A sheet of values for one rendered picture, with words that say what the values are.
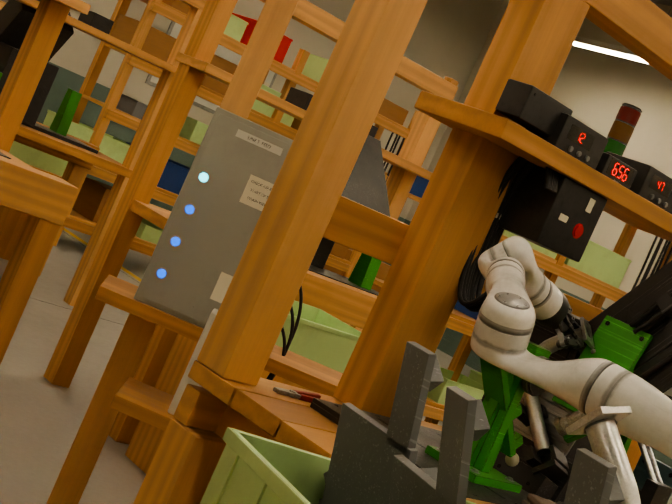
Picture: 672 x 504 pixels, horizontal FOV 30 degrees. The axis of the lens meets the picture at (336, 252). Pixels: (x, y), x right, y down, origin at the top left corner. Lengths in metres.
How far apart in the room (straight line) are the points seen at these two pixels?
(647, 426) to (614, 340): 0.69
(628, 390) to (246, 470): 0.66
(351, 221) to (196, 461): 0.57
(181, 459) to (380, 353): 0.49
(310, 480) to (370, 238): 1.00
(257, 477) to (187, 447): 0.87
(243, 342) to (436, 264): 0.48
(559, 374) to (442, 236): 0.67
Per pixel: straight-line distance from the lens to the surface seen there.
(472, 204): 2.61
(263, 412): 2.24
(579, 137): 2.66
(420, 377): 1.46
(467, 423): 1.31
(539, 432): 2.53
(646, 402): 1.93
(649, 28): 2.91
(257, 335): 2.34
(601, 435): 1.24
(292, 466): 1.64
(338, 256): 11.35
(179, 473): 2.38
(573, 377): 1.97
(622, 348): 2.58
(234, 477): 1.55
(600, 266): 8.92
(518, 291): 2.10
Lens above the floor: 1.29
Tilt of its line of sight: 3 degrees down
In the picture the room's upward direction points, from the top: 24 degrees clockwise
